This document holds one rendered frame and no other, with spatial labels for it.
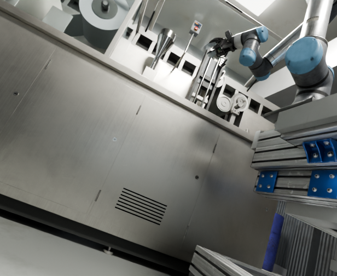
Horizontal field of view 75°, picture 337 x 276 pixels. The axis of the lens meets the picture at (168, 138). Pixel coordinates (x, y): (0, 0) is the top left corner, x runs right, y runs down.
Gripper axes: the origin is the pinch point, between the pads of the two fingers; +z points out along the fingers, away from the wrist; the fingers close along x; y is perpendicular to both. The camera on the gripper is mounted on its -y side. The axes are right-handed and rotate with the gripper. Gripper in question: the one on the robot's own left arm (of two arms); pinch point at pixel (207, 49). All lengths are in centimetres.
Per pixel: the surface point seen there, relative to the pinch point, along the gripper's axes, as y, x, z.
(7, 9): 48, -79, 48
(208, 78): -0.5, 21.7, 13.0
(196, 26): -43, 3, 34
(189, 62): -38, 29, 57
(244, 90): -50, 82, 29
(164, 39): -18.7, -7.8, 45.4
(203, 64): -6.4, 13.7, 14.8
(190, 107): 36.1, 10.8, 1.3
